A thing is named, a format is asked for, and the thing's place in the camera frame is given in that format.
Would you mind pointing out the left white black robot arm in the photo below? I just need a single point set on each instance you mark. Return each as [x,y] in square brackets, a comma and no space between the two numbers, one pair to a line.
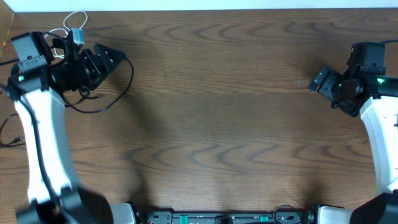
[42,74]

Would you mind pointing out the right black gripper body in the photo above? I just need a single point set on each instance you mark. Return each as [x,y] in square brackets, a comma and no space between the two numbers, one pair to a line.
[333,85]

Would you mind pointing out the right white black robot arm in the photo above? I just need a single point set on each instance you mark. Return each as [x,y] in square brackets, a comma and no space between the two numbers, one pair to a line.
[366,91]

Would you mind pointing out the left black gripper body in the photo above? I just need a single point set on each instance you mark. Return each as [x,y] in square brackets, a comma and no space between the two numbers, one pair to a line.
[96,74]

